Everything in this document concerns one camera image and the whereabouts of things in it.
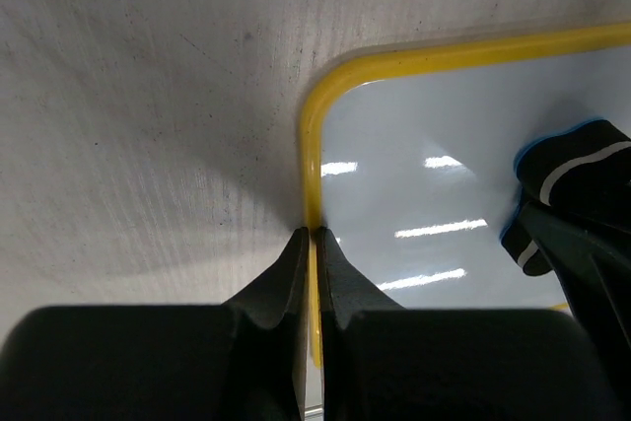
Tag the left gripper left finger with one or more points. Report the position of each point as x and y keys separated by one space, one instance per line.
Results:
x=244 y=359

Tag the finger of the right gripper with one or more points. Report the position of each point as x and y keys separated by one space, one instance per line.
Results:
x=592 y=263

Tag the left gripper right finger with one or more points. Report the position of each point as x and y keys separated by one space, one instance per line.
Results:
x=382 y=361

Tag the blue whiteboard eraser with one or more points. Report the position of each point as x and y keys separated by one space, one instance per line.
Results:
x=584 y=171

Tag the yellow framed small whiteboard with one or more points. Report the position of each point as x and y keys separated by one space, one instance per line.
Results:
x=408 y=156

